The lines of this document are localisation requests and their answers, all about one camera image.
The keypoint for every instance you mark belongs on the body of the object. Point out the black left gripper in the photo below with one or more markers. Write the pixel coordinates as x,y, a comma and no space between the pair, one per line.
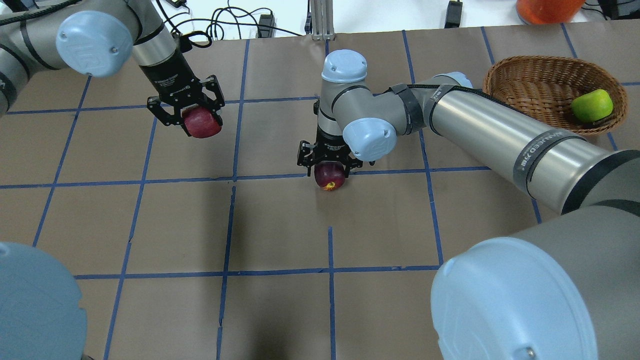
170,79

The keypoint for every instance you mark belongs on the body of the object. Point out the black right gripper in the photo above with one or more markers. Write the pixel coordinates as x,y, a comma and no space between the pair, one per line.
329,144

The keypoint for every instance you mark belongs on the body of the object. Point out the dark red apple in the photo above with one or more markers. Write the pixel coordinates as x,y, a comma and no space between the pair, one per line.
329,175

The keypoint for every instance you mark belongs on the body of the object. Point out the bright red apple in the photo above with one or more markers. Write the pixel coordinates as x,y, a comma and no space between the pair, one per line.
201,123

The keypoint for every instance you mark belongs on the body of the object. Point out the green apple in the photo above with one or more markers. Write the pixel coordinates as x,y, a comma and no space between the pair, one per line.
593,106

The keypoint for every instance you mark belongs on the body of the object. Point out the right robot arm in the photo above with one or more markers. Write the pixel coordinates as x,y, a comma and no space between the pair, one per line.
566,289

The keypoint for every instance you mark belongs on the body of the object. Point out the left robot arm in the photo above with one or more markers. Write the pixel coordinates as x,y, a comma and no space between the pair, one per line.
41,318

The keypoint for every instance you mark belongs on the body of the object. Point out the woven wicker basket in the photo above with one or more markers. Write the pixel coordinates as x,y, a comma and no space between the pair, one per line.
544,86

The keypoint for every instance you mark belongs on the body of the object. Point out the orange object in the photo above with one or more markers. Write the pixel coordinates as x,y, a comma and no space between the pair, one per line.
542,12

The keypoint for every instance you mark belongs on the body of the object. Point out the aluminium frame post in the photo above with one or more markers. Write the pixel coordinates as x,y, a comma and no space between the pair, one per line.
320,20

